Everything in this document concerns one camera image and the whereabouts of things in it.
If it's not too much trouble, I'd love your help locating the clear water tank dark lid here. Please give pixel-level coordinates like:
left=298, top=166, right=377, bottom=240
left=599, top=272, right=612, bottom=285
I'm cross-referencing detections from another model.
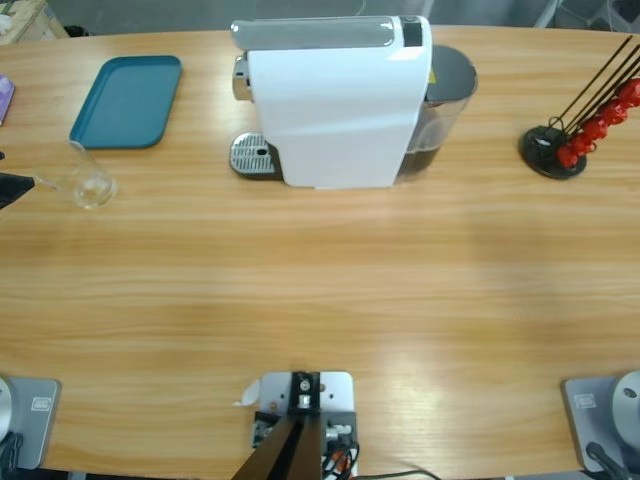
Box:
left=397, top=43, right=480, bottom=184

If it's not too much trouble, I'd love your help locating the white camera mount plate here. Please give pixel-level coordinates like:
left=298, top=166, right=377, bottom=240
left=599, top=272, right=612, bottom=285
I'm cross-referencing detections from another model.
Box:
left=252, top=370, right=359, bottom=476

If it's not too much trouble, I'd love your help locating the wooden crate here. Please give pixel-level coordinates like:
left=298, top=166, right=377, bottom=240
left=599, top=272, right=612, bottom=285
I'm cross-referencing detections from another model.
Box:
left=0, top=0, right=69, bottom=46

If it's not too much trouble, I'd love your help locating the red and black cable bundle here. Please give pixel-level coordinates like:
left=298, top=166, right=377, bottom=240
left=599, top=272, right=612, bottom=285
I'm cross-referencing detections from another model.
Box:
left=319, top=442, right=361, bottom=477

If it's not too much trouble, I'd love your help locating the black capsule holder with rods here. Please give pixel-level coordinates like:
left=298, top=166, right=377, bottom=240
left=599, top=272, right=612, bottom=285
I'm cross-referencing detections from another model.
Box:
left=518, top=34, right=640, bottom=181

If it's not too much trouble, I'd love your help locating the black base cable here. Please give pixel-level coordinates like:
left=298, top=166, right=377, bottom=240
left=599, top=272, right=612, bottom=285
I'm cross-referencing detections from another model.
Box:
left=585, top=442, right=631, bottom=480
left=0, top=432, right=24, bottom=471

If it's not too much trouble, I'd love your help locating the black table edge cable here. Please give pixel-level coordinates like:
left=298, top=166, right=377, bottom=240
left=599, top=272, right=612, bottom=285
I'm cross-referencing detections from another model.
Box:
left=359, top=468, right=441, bottom=480

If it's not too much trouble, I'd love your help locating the clear plastic bin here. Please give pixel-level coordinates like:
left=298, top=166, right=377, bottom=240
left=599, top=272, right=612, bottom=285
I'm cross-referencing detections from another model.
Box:
left=607, top=0, right=640, bottom=31

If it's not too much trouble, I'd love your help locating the white paper tag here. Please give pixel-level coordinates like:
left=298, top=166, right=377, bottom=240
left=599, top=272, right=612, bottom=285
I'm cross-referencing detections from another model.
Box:
left=232, top=378, right=262, bottom=407

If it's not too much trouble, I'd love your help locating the white frame leg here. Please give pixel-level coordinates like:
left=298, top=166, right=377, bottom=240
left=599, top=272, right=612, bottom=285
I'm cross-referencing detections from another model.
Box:
left=532, top=0, right=559, bottom=29

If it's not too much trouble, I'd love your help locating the white capsule coffee machine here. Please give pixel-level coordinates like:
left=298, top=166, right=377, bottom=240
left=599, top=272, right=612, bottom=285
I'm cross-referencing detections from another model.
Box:
left=228, top=14, right=434, bottom=192

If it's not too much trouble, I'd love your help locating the purple packet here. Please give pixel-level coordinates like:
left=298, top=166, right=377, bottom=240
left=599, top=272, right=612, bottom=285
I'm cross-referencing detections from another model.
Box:
left=0, top=73, right=16, bottom=127

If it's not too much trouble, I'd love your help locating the grey base plate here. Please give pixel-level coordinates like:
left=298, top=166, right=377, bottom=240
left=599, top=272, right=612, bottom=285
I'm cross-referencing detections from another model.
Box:
left=0, top=377, right=64, bottom=471
left=559, top=374, right=640, bottom=474

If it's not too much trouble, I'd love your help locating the clear drinking glass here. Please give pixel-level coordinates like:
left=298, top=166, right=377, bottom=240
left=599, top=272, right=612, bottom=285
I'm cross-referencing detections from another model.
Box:
left=32, top=139, right=120, bottom=211

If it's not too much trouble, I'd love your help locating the red coffee capsule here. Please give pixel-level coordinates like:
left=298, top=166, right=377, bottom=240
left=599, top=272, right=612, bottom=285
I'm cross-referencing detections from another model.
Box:
left=617, top=77, right=640, bottom=109
left=582, top=117, right=611, bottom=144
left=599, top=98, right=630, bottom=129
left=555, top=145, right=581, bottom=169
left=568, top=133, right=597, bottom=157

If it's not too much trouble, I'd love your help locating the teal plastic tray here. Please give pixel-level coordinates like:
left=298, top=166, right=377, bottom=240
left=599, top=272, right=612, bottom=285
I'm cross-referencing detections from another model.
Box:
left=68, top=54, right=184, bottom=150

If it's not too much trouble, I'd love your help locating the grey coffee machine lever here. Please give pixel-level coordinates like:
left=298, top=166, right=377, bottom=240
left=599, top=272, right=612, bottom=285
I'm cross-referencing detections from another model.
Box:
left=229, top=15, right=402, bottom=51

